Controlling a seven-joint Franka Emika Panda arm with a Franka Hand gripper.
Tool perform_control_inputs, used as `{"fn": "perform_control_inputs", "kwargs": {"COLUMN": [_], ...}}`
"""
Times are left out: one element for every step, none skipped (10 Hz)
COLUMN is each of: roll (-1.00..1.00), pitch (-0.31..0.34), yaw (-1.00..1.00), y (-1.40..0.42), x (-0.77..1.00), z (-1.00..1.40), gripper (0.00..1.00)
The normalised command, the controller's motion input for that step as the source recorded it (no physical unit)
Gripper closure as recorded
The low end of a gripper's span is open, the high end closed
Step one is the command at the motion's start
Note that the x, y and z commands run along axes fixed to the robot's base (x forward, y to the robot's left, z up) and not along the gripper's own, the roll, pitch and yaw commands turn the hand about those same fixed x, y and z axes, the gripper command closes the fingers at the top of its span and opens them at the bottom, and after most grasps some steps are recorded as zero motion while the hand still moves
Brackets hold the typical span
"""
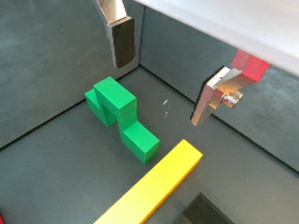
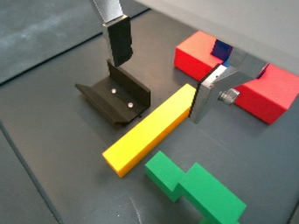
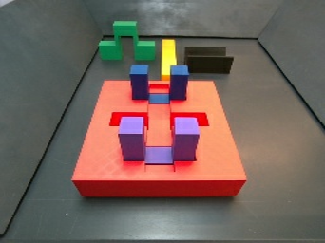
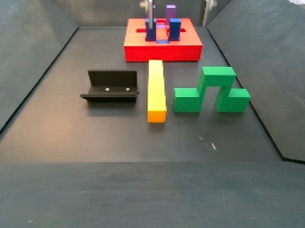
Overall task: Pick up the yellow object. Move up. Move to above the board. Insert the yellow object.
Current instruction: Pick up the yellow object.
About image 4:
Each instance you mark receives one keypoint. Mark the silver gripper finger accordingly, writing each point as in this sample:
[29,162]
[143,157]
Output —
[209,11]
[147,5]

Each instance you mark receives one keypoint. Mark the yellow long block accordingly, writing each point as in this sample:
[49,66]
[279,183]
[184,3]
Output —
[156,105]

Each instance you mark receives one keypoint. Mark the red board base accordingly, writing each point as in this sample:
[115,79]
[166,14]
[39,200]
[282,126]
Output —
[142,50]

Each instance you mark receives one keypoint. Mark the purple upright block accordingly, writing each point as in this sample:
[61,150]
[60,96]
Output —
[170,12]

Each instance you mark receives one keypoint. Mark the blue U-shaped block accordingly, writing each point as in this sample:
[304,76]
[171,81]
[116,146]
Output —
[174,29]

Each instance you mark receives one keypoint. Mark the black angled bracket holder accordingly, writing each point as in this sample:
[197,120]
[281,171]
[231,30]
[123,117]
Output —
[111,85]

